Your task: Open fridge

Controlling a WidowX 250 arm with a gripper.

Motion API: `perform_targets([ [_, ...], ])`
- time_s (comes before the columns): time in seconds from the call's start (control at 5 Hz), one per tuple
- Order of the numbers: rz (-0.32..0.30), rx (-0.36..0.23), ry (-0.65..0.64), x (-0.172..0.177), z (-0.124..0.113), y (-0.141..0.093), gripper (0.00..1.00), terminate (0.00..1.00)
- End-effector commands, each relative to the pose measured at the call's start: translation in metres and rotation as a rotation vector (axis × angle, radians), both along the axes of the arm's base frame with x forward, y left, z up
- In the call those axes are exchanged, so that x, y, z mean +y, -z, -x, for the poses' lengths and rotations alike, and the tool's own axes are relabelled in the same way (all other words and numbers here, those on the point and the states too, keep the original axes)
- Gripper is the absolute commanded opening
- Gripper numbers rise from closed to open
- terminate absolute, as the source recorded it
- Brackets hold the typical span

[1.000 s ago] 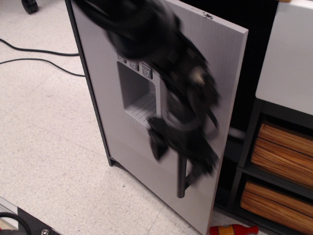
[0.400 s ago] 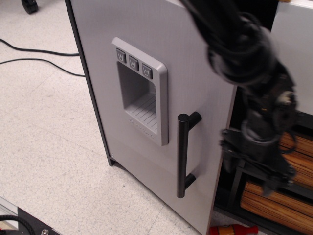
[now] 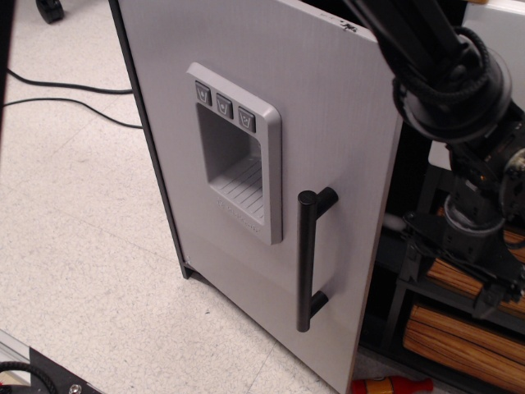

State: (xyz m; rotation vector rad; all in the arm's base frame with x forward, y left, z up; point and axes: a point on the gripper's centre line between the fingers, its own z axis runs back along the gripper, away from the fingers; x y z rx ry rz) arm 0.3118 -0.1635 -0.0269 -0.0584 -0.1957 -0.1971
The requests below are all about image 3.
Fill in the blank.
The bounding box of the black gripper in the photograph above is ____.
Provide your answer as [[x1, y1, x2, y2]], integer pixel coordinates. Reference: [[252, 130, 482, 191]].
[[399, 212, 524, 319]]

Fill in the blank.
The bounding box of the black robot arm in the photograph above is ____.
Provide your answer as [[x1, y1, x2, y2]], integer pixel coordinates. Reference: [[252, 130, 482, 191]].
[[349, 1, 524, 318]]

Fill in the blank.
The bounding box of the woven wooden basket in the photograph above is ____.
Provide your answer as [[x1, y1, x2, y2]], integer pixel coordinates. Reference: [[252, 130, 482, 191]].
[[403, 305, 524, 393], [427, 224, 524, 320]]

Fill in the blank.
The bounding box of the black floor cable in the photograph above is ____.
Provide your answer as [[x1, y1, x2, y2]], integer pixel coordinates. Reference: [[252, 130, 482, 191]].
[[2, 97, 143, 130], [6, 67, 134, 95]]

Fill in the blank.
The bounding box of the dark grey fridge cabinet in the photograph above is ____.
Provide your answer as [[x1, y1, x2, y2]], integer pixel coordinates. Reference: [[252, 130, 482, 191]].
[[107, 0, 525, 394]]

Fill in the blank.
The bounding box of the grey toy fridge door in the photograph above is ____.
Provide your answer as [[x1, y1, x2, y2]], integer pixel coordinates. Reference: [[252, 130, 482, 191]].
[[115, 0, 405, 394]]

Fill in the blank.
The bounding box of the lower black floor cable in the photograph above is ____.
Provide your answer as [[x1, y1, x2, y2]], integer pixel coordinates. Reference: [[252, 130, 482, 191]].
[[2, 97, 143, 130]]

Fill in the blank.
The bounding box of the grey water dispenser panel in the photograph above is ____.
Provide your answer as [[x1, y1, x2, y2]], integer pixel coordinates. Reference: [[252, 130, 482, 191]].
[[186, 62, 283, 245]]

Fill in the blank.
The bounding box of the black braided base cable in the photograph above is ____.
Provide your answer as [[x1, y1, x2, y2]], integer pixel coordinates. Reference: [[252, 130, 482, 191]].
[[0, 357, 61, 394]]

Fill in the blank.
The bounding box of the upper woven wooden basket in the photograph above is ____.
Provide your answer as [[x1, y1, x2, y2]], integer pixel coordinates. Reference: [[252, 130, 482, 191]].
[[427, 224, 524, 320]]

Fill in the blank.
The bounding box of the white toy item on shelf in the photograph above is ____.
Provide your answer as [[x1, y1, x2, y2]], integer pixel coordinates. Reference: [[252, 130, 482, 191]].
[[382, 213, 406, 232]]

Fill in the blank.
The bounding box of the red toy ketchup bottle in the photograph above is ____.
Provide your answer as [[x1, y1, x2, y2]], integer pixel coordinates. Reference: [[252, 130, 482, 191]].
[[351, 376, 434, 394]]

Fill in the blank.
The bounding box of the lower woven wooden basket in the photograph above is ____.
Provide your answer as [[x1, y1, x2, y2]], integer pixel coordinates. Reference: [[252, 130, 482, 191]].
[[403, 305, 524, 393]]

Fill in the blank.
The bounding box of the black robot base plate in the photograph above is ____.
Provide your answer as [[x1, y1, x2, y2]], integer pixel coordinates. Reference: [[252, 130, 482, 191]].
[[29, 348, 102, 394]]

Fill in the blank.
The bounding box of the black caster wheel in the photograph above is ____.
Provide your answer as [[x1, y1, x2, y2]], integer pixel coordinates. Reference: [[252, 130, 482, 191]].
[[35, 0, 65, 24]]

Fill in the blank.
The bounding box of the black cylindrical door handle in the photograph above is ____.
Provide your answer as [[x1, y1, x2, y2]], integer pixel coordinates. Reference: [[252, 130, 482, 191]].
[[296, 187, 339, 333]]

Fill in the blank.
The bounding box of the upper black floor cable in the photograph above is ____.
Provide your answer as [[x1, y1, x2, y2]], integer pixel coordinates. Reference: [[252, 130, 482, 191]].
[[6, 67, 134, 95]]

